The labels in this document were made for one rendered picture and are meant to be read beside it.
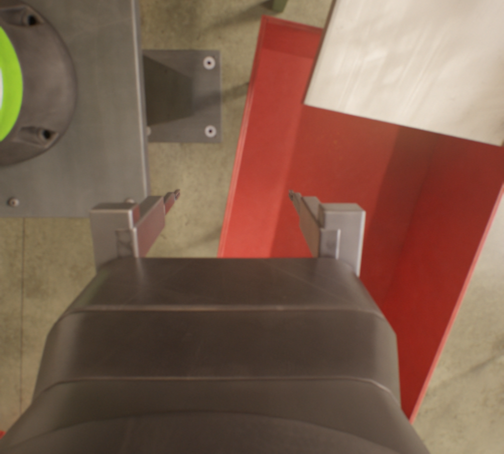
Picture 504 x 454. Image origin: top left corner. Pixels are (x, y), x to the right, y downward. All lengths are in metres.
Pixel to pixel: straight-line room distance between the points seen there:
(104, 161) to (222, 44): 0.95
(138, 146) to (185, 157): 0.94
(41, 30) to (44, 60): 0.03
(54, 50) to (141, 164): 0.12
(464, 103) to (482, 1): 0.11
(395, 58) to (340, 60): 0.06
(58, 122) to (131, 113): 0.06
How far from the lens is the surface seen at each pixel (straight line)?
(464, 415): 2.10
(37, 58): 0.34
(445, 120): 0.49
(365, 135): 0.75
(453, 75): 0.46
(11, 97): 0.31
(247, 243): 0.77
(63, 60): 0.36
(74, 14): 0.38
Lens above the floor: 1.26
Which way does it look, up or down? 75 degrees down
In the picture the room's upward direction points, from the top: 175 degrees clockwise
